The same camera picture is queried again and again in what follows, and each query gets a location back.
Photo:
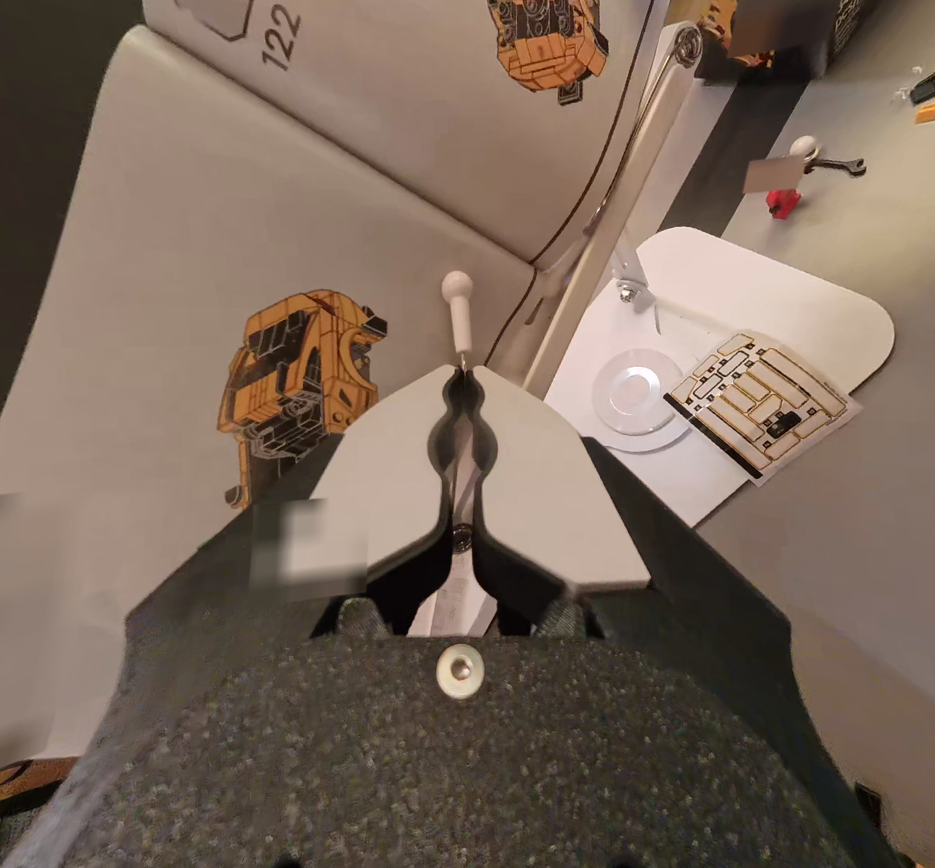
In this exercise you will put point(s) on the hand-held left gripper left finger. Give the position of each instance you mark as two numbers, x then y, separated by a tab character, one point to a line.
380	473

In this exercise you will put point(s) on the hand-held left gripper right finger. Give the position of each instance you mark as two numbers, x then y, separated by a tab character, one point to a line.
555	503

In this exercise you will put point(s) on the white wooden book stand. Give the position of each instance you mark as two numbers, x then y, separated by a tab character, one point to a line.
767	283

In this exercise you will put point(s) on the lego instruction booklet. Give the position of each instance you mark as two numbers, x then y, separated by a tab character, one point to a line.
219	188

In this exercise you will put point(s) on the lego sticker sheet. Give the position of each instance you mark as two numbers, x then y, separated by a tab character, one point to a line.
767	408

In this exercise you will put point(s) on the red lego minifigure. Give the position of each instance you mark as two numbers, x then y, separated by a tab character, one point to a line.
783	203

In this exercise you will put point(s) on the white lego helmet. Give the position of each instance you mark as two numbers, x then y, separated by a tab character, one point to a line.
803	147

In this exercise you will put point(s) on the black lego box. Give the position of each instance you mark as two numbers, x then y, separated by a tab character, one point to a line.
818	42

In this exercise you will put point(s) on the cluster of round lego pieces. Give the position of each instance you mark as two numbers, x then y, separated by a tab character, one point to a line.
924	97

